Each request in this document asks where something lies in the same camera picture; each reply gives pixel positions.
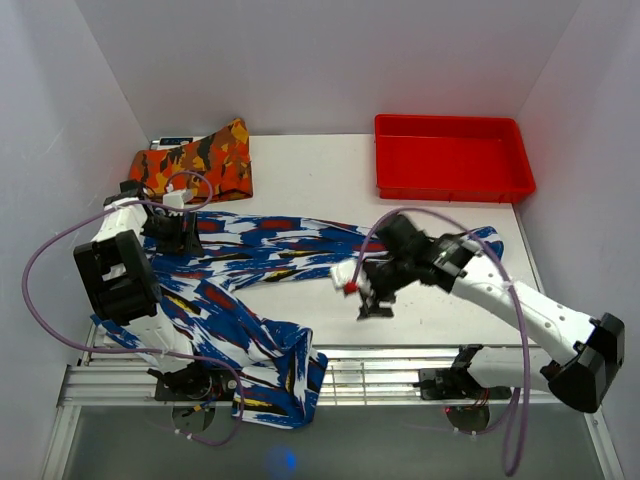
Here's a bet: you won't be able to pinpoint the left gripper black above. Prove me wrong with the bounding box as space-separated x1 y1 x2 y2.
139 211 205 258

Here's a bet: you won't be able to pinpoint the blue white red patterned trousers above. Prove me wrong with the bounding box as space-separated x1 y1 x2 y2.
89 209 506 431

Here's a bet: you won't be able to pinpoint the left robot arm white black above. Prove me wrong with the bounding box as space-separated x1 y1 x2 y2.
73 180 204 355

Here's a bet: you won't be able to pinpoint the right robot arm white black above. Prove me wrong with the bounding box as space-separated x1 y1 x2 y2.
342 212 625 413

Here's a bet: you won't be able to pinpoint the orange camouflage folded trousers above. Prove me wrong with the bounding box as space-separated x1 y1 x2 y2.
129 118 253 202

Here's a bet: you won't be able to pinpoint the small blue white label card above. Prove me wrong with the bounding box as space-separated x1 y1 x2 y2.
150 136 194 150

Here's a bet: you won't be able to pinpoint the red plastic tray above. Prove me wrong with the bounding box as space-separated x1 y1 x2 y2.
374 114 536 204

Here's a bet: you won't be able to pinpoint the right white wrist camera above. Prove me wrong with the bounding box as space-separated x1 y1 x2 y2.
329 259 371 296

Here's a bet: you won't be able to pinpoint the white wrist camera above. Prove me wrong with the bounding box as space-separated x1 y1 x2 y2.
329 259 371 296
162 189 193 210

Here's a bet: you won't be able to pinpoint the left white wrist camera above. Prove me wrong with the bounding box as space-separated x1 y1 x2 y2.
162 189 193 210

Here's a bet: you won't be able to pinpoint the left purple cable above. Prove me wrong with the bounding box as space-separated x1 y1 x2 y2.
22 170 246 448

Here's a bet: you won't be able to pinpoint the purple cable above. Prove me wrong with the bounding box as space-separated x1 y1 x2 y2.
349 207 529 477
22 170 246 448

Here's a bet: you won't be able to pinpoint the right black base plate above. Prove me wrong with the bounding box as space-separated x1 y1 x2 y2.
413 369 512 401

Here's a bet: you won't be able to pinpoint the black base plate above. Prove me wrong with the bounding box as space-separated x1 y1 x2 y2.
413 369 512 401
148 364 239 403

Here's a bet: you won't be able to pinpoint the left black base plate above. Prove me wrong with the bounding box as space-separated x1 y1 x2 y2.
148 364 239 403

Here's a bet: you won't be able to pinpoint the aluminium rail frame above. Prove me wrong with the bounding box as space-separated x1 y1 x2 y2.
57 204 601 411

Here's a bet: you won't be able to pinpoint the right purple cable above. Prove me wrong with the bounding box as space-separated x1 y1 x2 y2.
349 207 529 477

